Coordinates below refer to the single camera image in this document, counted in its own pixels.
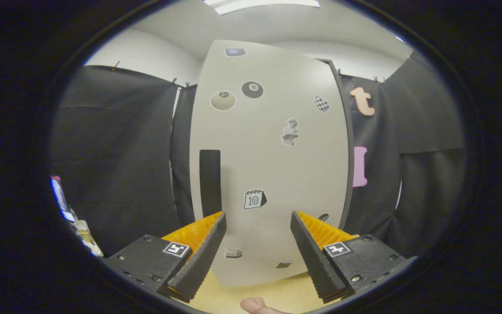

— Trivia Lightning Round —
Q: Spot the black backdrop cloth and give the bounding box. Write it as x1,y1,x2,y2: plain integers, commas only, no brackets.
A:
48,50,467,258

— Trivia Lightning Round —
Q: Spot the black door handle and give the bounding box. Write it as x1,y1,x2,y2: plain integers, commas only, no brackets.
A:
199,149,222,218

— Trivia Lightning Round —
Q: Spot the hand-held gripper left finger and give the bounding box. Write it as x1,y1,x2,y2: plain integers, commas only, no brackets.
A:
103,211,228,304

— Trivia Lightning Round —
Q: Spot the pale printed object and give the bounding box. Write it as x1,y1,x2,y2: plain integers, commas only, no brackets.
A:
75,219,104,258

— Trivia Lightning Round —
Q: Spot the grey shoe cabinet door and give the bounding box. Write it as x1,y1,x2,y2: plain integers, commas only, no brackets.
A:
189,39,349,288

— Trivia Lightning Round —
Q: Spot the grey shoe cabinet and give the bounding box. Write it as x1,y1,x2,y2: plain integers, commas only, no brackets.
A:
321,59,355,229

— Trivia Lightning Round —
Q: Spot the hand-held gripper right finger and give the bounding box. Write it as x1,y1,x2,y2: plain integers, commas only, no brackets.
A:
290,211,418,304

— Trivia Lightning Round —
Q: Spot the large ceiling light panel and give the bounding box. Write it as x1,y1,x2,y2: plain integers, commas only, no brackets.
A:
203,0,321,15

